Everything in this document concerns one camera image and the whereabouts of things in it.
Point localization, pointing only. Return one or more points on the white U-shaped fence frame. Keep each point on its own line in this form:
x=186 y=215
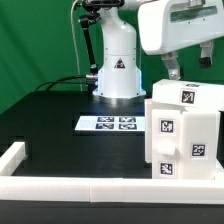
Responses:
x=116 y=190

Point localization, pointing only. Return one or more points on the white cabinet door panel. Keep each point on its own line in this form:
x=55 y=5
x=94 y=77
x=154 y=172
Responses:
x=148 y=130
x=165 y=143

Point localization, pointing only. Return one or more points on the small white tagged box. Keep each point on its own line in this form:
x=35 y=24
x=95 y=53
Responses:
x=190 y=94

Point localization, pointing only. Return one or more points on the white fiducial marker sheet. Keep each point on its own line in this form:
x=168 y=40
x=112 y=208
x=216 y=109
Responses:
x=111 y=123

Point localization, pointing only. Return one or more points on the white cabinet body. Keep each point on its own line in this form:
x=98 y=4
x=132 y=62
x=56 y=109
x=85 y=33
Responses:
x=199 y=130

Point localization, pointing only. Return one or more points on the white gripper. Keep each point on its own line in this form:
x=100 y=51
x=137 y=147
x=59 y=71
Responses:
x=169 y=25

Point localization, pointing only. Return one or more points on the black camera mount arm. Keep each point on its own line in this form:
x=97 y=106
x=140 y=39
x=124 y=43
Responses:
x=92 y=16

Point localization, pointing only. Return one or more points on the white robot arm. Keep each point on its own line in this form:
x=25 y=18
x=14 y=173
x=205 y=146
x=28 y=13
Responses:
x=119 y=79

